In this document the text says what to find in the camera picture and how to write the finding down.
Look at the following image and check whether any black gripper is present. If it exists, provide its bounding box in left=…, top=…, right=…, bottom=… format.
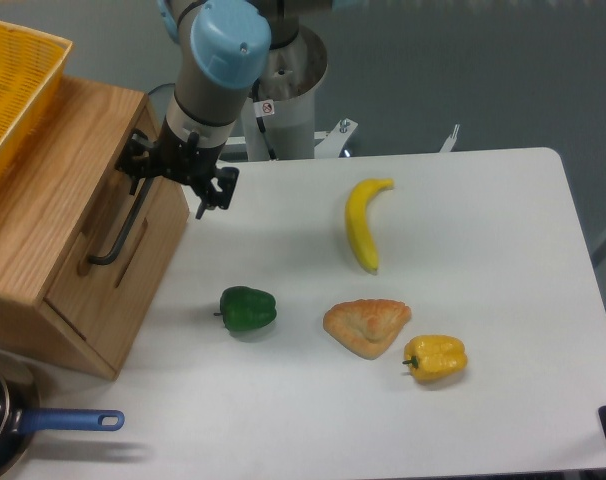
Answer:
left=115, top=119, right=239, bottom=219

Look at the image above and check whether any black drawer handle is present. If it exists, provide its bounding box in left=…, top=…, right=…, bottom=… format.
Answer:
left=87, top=178, right=154, bottom=266

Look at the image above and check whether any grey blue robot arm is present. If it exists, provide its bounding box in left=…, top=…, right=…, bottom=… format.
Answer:
left=116, top=1, right=349, bottom=214

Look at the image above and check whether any wooden drawer cabinet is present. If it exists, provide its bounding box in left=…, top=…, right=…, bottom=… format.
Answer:
left=0, top=74, right=191, bottom=381

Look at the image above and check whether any green bell pepper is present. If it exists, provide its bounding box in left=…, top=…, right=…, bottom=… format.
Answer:
left=218, top=286, right=277, bottom=333

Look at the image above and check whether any yellow banana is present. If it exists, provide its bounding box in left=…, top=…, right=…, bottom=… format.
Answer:
left=344, top=178, right=394, bottom=274

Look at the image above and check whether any yellow plastic basket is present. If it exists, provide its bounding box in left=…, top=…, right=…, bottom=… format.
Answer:
left=0, top=20, right=73, bottom=180

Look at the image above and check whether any triangular pastry bread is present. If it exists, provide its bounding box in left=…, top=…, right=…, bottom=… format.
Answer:
left=323, top=299, right=412, bottom=360

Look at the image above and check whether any yellow bell pepper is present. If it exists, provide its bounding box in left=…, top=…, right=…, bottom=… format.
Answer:
left=403, top=335, right=468, bottom=383

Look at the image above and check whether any black floor cable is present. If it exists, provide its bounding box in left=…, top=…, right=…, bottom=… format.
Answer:
left=146, top=82, right=177, bottom=101

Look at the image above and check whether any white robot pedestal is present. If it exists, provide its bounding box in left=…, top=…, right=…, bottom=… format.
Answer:
left=222, top=22, right=358, bottom=162

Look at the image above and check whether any white table bracket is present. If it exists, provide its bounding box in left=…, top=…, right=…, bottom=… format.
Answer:
left=439, top=123, right=460, bottom=153

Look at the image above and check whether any blue handled frying pan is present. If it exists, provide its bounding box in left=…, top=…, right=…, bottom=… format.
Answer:
left=0, top=354, right=125, bottom=477

